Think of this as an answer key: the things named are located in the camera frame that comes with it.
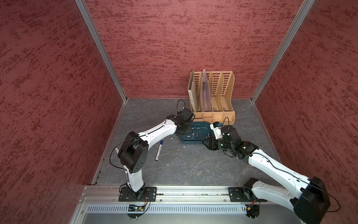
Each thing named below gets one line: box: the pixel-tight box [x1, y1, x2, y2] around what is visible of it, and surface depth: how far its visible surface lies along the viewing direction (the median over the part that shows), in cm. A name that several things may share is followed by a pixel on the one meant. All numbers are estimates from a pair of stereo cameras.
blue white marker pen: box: [155, 140, 164, 162], surface depth 91 cm
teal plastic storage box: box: [179, 121, 214, 145], surface depth 99 cm
